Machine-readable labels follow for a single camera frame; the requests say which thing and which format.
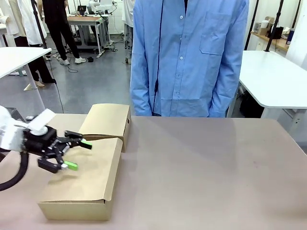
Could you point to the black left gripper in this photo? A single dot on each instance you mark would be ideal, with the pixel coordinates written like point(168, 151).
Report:
point(40, 141)

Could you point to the large cardboard box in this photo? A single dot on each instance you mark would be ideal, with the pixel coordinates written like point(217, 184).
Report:
point(91, 179)

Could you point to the small cardboard box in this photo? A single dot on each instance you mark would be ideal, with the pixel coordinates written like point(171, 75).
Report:
point(108, 119)

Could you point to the person's right forearm blue sleeve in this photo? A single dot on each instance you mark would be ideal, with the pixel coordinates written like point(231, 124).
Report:
point(140, 98)

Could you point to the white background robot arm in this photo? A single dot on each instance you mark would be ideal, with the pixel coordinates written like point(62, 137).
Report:
point(94, 3)

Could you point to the small black box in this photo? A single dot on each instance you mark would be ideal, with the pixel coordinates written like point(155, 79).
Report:
point(277, 32)

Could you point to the grey stool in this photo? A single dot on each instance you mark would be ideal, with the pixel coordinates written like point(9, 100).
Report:
point(18, 115)

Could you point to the person in black clothes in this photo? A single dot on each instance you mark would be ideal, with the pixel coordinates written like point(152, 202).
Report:
point(60, 26)

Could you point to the black stand pole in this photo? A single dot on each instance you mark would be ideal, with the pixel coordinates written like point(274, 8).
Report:
point(273, 28)
point(39, 26)

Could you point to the person in white coat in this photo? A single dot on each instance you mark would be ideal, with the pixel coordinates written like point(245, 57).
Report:
point(28, 28)

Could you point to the grey background workbench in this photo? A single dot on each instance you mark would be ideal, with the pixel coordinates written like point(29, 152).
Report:
point(91, 26)

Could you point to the person in blue shirt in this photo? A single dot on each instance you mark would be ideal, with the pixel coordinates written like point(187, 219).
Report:
point(187, 60)

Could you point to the large white table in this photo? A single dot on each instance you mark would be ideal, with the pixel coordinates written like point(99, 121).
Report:
point(275, 76)

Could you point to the wooden counter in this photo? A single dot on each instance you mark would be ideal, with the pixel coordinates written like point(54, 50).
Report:
point(271, 39)

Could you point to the small brown carton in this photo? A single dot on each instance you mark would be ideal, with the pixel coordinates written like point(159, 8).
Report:
point(269, 24)

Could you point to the blue bottle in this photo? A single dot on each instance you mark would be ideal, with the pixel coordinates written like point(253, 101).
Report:
point(290, 37)

